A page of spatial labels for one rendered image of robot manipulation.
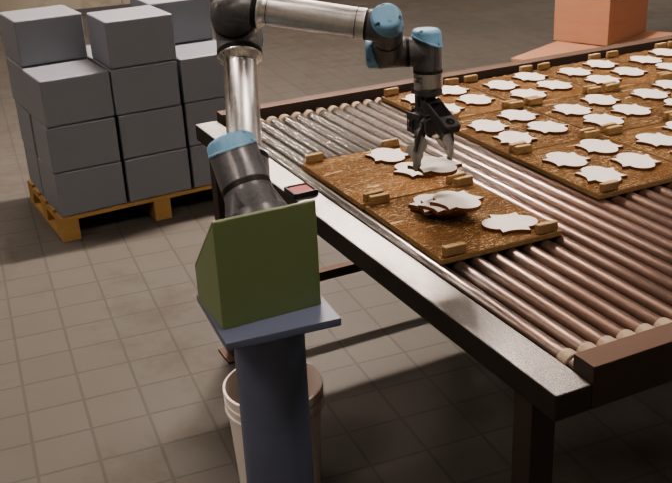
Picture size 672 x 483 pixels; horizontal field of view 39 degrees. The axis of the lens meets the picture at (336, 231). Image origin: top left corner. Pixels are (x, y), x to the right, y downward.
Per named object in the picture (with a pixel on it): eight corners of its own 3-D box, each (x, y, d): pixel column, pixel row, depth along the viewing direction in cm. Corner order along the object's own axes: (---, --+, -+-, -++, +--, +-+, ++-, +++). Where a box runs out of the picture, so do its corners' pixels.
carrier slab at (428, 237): (441, 265, 227) (441, 259, 226) (364, 210, 262) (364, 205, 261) (561, 236, 240) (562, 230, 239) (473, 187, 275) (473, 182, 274)
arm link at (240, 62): (217, 199, 224) (209, -3, 242) (228, 219, 238) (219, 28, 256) (268, 194, 224) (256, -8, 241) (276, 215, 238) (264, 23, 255)
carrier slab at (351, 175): (361, 209, 262) (361, 204, 262) (301, 168, 296) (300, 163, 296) (469, 186, 276) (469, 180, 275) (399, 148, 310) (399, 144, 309)
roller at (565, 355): (571, 385, 185) (572, 363, 183) (225, 135, 348) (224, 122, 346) (591, 378, 187) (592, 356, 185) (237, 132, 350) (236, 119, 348)
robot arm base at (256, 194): (231, 219, 206) (217, 179, 209) (224, 246, 220) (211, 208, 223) (296, 202, 211) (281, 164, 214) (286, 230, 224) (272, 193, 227)
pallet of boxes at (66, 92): (206, 163, 592) (188, -12, 551) (255, 197, 534) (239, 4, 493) (30, 201, 545) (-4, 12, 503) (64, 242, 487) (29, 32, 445)
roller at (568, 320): (611, 371, 189) (613, 350, 187) (250, 130, 352) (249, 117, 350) (630, 365, 191) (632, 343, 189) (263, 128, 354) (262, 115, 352)
